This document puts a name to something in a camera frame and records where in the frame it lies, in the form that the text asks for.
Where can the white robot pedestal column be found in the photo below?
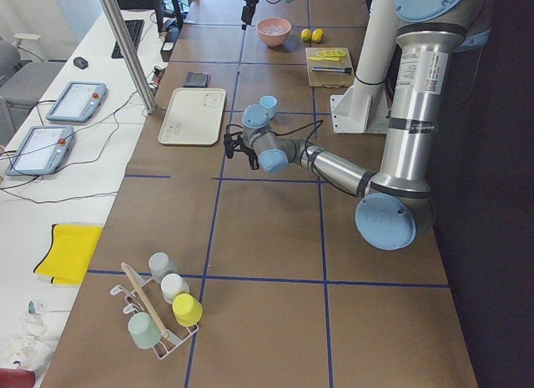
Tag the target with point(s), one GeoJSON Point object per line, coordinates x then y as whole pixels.
{"type": "Point", "coordinates": [364, 107]}

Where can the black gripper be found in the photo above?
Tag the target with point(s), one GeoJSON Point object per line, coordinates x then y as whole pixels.
{"type": "Point", "coordinates": [249, 151]}
{"type": "Point", "coordinates": [249, 0]}

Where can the teach pendant near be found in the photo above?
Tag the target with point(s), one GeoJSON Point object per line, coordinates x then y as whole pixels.
{"type": "Point", "coordinates": [42, 151]}

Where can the teach pendant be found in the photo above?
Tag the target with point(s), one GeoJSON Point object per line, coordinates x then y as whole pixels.
{"type": "Point", "coordinates": [42, 151]}
{"type": "Point", "coordinates": [78, 102]}

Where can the yellow lemon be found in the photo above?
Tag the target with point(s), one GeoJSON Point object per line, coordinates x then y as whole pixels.
{"type": "Point", "coordinates": [306, 35]}
{"type": "Point", "coordinates": [317, 35]}

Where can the yellow folded cloth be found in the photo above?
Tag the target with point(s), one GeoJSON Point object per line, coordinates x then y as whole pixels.
{"type": "Point", "coordinates": [71, 250]}

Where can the yellow plastic knife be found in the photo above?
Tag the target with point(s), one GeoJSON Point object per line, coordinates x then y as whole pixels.
{"type": "Point", "coordinates": [324, 59]}

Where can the grey cup on rack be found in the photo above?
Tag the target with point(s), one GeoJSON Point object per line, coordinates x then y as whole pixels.
{"type": "Point", "coordinates": [160, 265]}

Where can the yellow cup on rack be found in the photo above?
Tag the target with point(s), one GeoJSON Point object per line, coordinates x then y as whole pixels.
{"type": "Point", "coordinates": [187, 310]}

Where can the teach pendant far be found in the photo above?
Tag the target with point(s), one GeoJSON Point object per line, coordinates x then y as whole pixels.
{"type": "Point", "coordinates": [78, 102]}

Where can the black power box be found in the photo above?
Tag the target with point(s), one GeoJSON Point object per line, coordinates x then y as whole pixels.
{"type": "Point", "coordinates": [169, 42]}

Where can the pink bowl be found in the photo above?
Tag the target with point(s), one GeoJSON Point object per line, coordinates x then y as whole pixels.
{"type": "Point", "coordinates": [274, 41]}

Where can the light blue plastic cup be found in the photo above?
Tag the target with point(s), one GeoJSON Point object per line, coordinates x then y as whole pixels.
{"type": "Point", "coordinates": [270, 103]}

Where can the white cup on rack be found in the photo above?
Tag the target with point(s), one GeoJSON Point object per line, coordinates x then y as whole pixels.
{"type": "Point", "coordinates": [173, 285]}

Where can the white crumpled gloves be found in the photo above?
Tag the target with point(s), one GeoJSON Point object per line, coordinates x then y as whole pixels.
{"type": "Point", "coordinates": [32, 347]}

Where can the wooden cutting board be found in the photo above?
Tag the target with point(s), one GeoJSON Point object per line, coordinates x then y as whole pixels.
{"type": "Point", "coordinates": [329, 80]}

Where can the yellow lemon lower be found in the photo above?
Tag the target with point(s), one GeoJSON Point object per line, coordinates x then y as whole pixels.
{"type": "Point", "coordinates": [317, 35]}

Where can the yellow lemon upper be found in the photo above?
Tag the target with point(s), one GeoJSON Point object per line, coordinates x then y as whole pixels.
{"type": "Point", "coordinates": [306, 35]}

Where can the clear ice cubes pile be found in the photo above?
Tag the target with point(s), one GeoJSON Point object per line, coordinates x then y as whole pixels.
{"type": "Point", "coordinates": [272, 29]}

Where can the black computer mouse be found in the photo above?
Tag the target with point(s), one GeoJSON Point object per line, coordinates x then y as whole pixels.
{"type": "Point", "coordinates": [80, 62]}

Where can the grey folded cloth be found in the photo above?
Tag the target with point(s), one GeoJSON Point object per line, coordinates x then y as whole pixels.
{"type": "Point", "coordinates": [196, 80]}

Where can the green cup on rack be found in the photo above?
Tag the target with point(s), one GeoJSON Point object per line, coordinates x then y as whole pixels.
{"type": "Point", "coordinates": [143, 330]}

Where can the red bottle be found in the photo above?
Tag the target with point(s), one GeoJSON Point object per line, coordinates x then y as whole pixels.
{"type": "Point", "coordinates": [17, 378]}

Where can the cream bear tray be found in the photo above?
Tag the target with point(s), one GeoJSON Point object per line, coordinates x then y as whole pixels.
{"type": "Point", "coordinates": [193, 117]}

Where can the aluminium frame post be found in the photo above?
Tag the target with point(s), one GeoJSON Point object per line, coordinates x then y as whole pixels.
{"type": "Point", "coordinates": [115, 19]}

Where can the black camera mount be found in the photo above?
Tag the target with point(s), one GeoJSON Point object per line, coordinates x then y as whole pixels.
{"type": "Point", "coordinates": [233, 141]}

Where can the white wire cup rack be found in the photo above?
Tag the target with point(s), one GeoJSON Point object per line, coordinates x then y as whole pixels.
{"type": "Point", "coordinates": [143, 295]}

